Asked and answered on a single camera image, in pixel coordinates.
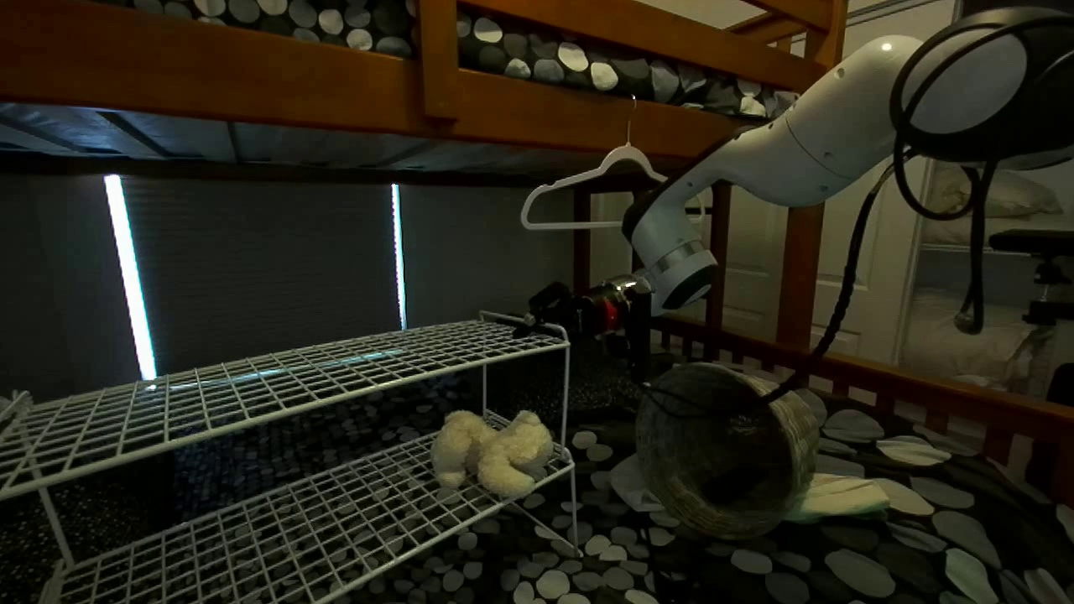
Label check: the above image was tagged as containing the white panel door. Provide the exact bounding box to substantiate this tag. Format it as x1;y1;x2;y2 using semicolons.
587;144;965;370

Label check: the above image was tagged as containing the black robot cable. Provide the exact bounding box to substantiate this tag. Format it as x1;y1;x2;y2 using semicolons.
640;6;1074;421

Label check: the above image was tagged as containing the grey wicker basket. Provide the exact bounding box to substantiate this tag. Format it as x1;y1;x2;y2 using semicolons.
629;358;831;546

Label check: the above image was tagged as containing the cream plush toy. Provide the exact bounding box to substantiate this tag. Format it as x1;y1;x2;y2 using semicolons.
428;406;561;503

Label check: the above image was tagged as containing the black spotted bedspread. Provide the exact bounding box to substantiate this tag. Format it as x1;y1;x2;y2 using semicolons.
0;332;1074;604

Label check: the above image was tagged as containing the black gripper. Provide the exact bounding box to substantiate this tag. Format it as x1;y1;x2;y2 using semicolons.
506;275;657;343

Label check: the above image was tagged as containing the black stool seat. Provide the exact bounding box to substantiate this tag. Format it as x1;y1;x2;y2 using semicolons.
986;224;1074;328

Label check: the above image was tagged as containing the white wire shelf rack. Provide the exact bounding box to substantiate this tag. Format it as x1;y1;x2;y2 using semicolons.
0;308;582;604

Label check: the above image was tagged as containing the dark window blind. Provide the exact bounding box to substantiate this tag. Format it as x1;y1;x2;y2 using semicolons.
0;167;579;396

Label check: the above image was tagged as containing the white pillow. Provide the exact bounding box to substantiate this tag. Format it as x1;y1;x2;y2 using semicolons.
927;166;1066;223

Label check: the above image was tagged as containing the wooden bunk bed frame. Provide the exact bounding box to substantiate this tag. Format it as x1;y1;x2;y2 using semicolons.
0;0;1074;506

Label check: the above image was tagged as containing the white clothes hanger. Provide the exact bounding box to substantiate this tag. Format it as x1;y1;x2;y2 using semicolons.
516;98;671;236

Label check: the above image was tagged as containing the spotted bunk mattress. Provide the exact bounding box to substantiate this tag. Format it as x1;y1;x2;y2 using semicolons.
129;0;812;123

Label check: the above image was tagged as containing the white cloth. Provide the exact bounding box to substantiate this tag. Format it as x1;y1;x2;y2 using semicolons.
606;451;896;530

